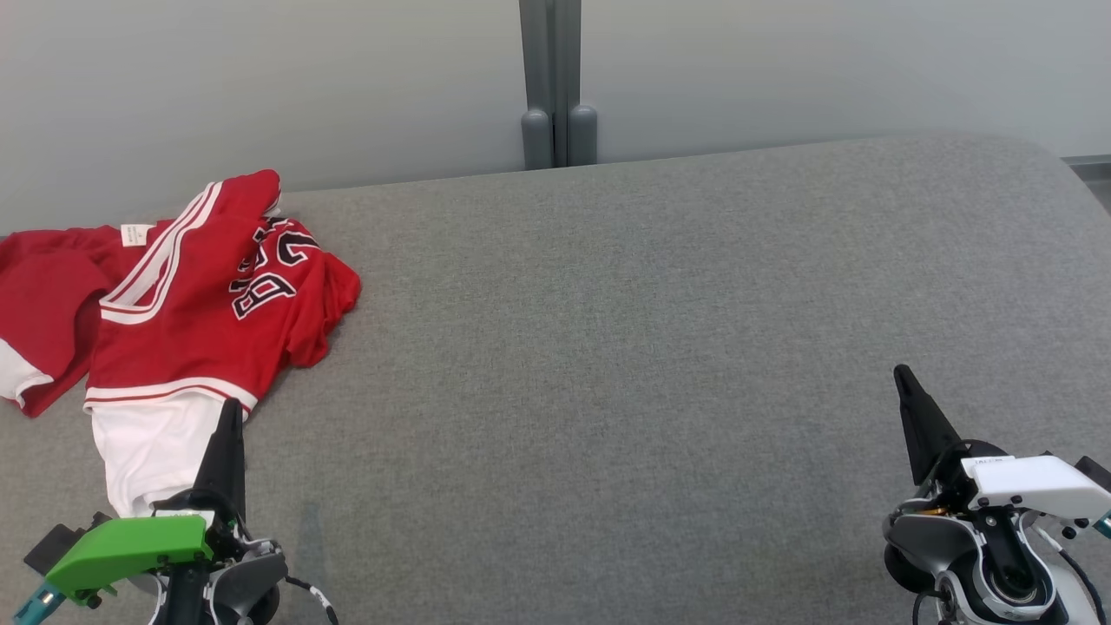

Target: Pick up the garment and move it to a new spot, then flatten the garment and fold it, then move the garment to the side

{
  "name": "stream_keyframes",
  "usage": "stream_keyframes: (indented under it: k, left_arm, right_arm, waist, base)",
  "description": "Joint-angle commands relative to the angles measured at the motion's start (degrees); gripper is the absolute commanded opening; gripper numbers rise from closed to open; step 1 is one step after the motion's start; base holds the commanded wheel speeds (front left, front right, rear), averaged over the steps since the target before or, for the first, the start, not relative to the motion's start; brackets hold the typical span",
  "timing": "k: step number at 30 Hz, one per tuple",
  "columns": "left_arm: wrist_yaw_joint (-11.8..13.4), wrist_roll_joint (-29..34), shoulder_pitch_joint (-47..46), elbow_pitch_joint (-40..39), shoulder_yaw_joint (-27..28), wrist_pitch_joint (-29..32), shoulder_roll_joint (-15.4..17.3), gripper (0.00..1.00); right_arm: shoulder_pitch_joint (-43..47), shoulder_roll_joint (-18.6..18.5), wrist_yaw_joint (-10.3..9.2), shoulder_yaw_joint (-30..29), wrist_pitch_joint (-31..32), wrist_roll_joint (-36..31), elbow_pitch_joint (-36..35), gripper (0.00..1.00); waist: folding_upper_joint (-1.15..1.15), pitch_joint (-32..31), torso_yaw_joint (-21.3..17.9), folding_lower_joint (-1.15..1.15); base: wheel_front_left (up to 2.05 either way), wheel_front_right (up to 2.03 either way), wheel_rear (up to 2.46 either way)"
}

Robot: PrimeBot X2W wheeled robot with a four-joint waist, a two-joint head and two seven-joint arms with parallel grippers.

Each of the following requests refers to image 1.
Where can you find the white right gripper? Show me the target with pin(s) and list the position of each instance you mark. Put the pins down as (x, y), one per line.
(1033, 486)

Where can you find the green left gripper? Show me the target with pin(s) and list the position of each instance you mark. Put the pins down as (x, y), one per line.
(130, 547)

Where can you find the red white basketball jersey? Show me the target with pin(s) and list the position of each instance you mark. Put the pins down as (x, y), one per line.
(200, 338)

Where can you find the red shorts white trim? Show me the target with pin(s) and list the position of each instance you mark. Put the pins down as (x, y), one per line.
(43, 295)

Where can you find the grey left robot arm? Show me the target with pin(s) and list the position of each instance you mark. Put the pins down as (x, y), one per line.
(247, 577)

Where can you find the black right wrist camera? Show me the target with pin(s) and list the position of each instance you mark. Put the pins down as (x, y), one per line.
(1095, 473)

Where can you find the teal right camera connector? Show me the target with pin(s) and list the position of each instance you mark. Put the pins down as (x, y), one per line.
(1104, 524)

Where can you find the teal camera connector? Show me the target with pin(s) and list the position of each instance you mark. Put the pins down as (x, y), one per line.
(35, 606)
(1104, 524)

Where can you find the teal left camera connector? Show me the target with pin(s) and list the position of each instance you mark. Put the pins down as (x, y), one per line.
(35, 606)

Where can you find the grey partition base rail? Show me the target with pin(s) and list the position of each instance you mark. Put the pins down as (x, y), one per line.
(1089, 167)

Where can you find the grey partition post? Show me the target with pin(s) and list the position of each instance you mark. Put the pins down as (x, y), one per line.
(555, 87)

